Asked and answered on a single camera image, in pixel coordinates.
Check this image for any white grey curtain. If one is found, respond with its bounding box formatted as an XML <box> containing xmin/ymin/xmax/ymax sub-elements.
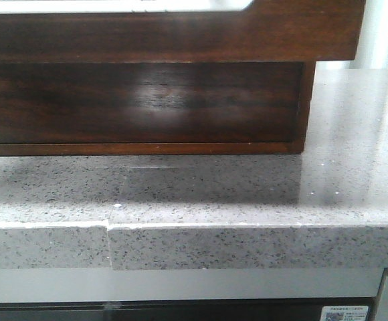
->
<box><xmin>316</xmin><ymin>1</ymin><xmax>388</xmax><ymax>70</ymax></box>

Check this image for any open wooden upper drawer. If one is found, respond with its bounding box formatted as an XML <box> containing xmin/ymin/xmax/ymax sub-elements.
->
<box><xmin>0</xmin><ymin>1</ymin><xmax>365</xmax><ymax>63</ymax></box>

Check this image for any black appliance under counter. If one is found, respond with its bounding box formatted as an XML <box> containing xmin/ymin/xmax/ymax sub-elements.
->
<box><xmin>0</xmin><ymin>297</ymin><xmax>375</xmax><ymax>320</ymax></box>

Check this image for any dark wooden drawer cabinet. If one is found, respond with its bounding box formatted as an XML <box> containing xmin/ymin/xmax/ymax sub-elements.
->
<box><xmin>0</xmin><ymin>62</ymin><xmax>316</xmax><ymax>156</ymax></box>

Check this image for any white label sticker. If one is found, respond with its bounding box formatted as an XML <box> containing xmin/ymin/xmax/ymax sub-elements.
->
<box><xmin>320</xmin><ymin>306</ymin><xmax>369</xmax><ymax>321</ymax></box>

